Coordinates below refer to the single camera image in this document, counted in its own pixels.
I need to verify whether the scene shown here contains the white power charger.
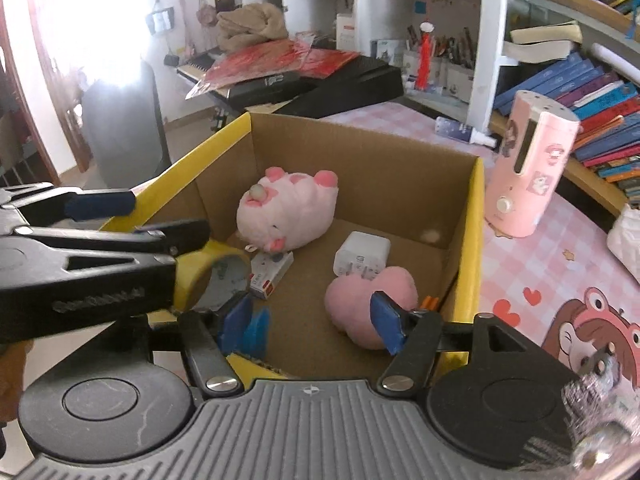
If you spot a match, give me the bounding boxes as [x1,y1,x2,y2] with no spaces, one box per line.
[332,230,391,284]

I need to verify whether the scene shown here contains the pink plush orange hair clip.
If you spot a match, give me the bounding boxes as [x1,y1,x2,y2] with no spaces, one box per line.
[323,265,444,350]

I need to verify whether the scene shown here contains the black box with white print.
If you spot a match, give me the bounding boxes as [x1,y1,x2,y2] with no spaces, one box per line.
[227,70,302,111]

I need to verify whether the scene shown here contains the long black case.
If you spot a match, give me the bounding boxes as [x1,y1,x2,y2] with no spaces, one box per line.
[274,54,404,119]

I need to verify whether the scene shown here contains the yellow tape roll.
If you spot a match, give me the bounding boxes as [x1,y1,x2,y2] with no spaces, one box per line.
[171,239,252,314]

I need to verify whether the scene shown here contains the small white carton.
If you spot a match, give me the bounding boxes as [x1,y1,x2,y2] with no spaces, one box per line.
[248,250,295,302]

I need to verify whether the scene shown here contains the white box with red label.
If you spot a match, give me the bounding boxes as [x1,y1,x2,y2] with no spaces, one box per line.
[334,12,357,54]

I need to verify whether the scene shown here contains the grey office chair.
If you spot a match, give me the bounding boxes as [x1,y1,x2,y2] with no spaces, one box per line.
[80,59,171,189]

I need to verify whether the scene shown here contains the beige folded blanket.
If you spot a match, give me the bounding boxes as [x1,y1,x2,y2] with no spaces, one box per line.
[215,2,290,54]

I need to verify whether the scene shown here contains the electronic piano keyboard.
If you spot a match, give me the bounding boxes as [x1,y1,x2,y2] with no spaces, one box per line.
[175,49,227,87]

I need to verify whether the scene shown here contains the pink sticker-covered humidifier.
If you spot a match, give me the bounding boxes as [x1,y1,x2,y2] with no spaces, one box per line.
[483,89,581,239]

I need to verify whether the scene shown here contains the white pen holder with pens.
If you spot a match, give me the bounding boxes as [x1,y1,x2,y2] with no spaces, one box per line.
[402,26,477,107]

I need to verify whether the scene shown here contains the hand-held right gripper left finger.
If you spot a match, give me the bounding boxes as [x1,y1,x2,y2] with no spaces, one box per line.
[149,293,254,397]

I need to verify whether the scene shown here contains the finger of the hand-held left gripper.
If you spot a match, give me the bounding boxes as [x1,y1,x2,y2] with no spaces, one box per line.
[9,183,138,229]
[15,218,212,272]

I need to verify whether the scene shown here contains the yellow-rimmed cardboard box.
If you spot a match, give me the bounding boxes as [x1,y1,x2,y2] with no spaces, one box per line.
[99,111,486,382]

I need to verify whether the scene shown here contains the row of books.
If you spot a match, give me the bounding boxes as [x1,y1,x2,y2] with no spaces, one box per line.
[492,52,640,197]

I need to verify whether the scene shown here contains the white bookshelf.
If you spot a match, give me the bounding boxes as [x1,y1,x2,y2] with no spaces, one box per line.
[239,0,640,202]

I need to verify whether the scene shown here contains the pink pig plush toy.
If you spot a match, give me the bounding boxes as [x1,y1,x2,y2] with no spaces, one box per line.
[235,165,340,254]

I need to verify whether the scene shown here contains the red tassel ornament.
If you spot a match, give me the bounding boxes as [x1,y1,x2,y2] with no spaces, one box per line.
[414,22,436,92]

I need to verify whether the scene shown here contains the red plastic bags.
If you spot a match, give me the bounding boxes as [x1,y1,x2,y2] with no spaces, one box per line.
[185,34,361,101]

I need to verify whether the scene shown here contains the hanging wall organizer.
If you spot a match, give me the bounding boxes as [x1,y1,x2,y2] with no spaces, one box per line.
[145,7,175,37]

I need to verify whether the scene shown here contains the pink checked cartoon tablecloth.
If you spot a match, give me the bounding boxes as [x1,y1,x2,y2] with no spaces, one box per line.
[320,102,640,442]

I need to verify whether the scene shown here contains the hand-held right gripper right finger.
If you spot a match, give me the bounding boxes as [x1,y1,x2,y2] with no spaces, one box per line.
[369,292,576,397]

